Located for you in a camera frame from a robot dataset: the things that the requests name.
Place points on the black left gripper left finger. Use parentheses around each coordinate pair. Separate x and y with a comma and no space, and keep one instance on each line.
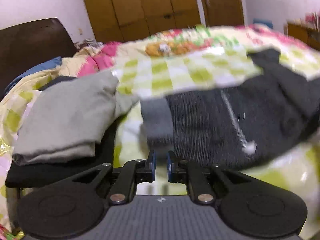
(125,179)

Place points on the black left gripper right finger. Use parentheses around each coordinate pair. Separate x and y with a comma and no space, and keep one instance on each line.
(193,177)

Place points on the grey folded garment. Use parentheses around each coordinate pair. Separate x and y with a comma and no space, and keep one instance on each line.
(67,120)

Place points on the cartoon print bed quilt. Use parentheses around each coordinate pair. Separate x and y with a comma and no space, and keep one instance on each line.
(150,47)

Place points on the dark navy folded garment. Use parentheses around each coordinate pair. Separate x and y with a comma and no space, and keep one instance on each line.
(38,175)

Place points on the green white checkered plastic sheet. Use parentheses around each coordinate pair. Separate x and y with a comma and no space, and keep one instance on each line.
(296,170)

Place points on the blue cloth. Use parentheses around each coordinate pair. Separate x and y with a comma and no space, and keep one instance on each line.
(53,63)

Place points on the brown wooden wardrobe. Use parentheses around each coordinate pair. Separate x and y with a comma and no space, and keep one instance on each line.
(130,20)

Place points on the dark brown headboard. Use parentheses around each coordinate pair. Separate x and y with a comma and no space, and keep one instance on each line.
(26,45)

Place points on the brown wooden door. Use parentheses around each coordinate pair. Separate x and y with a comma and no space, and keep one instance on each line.
(224,12)

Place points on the wooden side cabinet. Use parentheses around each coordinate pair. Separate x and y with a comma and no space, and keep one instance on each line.
(303,32)

